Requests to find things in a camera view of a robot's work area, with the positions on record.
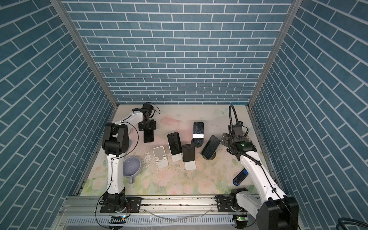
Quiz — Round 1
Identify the black phone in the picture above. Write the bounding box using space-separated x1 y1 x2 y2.
182 144 195 163
193 122 204 139
201 135 221 158
143 129 154 143
167 132 183 155

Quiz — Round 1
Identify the blue stapler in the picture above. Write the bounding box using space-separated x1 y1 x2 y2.
232 169 249 186

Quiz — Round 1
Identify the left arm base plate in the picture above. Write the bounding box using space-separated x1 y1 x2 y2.
99 197 142 214

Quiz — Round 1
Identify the black round stand rear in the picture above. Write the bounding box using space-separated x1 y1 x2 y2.
191 138 204 148

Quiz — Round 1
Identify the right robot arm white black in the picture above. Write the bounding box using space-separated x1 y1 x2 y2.
221 125 299 230

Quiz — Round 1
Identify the aluminium rail at front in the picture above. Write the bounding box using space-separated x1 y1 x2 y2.
51 195 300 230

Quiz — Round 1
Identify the white phone stand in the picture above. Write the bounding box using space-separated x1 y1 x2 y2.
172 153 183 162
153 146 169 169
185 161 196 171

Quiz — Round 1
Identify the lavender mug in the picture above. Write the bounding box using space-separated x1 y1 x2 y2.
123 156 142 184

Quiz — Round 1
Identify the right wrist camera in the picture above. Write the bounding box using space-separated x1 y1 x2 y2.
229 104 243 128

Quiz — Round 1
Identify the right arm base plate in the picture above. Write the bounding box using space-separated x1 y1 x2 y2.
214 195 241 212

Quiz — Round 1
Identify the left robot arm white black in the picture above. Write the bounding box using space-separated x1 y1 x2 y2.
101 103 156 213

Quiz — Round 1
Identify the black cable bottom right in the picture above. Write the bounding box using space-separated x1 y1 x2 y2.
336 217 368 230

